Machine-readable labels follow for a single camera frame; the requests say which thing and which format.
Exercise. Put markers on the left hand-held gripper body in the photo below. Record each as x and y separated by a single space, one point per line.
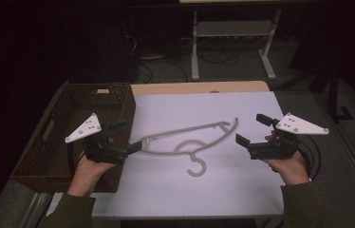
104 153

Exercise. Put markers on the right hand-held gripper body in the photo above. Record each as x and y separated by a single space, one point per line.
276 150

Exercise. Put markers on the grey plastic clothes hanger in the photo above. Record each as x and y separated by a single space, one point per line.
185 129

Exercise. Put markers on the brown woven basket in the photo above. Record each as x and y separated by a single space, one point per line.
61 110

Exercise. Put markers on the person's right hand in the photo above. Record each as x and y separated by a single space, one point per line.
291 169

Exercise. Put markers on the person's left hand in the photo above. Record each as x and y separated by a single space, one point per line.
87 175

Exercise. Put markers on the white table mat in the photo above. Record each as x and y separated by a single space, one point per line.
178 196

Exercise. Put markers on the black metal stand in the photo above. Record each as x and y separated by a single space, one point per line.
335 95

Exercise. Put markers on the white metal desk frame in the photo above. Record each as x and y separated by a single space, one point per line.
232 28

